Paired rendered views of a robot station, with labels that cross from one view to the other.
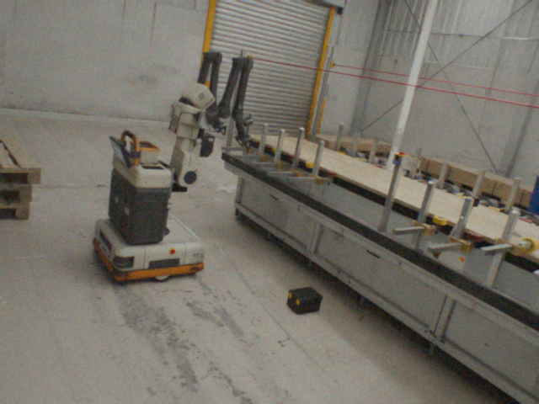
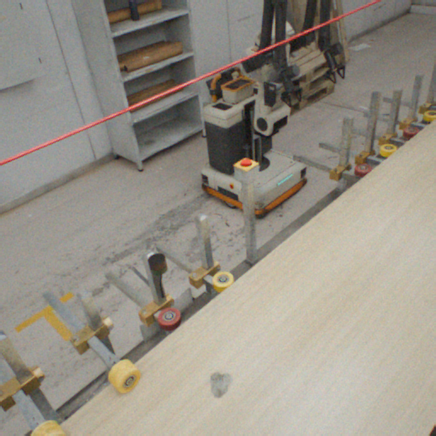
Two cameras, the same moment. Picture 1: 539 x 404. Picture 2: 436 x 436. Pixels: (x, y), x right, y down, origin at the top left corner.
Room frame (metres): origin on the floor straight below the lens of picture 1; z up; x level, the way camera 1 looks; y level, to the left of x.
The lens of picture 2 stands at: (2.57, -2.20, 2.06)
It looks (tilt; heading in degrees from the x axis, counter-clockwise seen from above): 38 degrees down; 87
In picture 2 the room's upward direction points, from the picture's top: 7 degrees counter-clockwise
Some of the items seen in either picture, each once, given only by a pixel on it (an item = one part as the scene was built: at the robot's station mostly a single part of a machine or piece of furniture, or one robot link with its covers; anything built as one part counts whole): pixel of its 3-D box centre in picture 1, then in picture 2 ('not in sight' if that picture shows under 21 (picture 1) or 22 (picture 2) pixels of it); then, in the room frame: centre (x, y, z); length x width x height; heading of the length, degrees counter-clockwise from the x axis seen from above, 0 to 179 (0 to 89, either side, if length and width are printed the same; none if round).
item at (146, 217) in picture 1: (142, 191); (242, 126); (3.04, 0.88, 0.59); 0.55 x 0.34 x 0.83; 37
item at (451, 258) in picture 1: (444, 255); (167, 313); (2.40, -1.05, 0.75); 0.26 x 0.01 x 0.10; 37
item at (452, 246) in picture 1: (453, 247); (139, 300); (2.31, -1.04, 0.84); 0.43 x 0.03 x 0.04; 127
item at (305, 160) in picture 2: (310, 180); (328, 168); (3.31, -0.30, 0.83); 0.43 x 0.03 x 0.04; 127
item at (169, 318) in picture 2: (472, 241); (171, 325); (2.42, -1.20, 0.85); 0.08 x 0.08 x 0.11
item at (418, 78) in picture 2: (261, 151); (411, 112); (3.98, 0.13, 0.87); 0.04 x 0.04 x 0.48; 37
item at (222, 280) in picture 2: (438, 225); (224, 288); (2.64, -1.06, 0.85); 0.08 x 0.08 x 0.11
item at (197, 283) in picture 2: (422, 227); (204, 273); (2.57, -0.95, 0.84); 0.14 x 0.06 x 0.05; 37
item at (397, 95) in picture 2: (277, 157); (391, 128); (3.78, -0.02, 0.87); 0.04 x 0.04 x 0.48; 37
